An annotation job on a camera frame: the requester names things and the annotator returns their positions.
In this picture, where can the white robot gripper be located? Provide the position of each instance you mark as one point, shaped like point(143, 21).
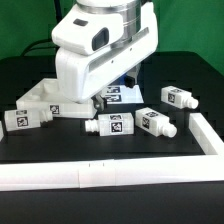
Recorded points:
point(133, 36)

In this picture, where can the white square tabletop part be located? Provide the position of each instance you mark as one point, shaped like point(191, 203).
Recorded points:
point(46, 96)

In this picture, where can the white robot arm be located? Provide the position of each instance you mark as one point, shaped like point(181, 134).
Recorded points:
point(99, 41)

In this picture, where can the white sheet with markers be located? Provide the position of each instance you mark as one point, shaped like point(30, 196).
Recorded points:
point(120, 94)

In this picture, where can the white U-shaped fence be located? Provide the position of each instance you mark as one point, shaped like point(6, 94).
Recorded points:
point(102, 173)

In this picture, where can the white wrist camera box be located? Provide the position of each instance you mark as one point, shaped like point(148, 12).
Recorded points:
point(81, 33)

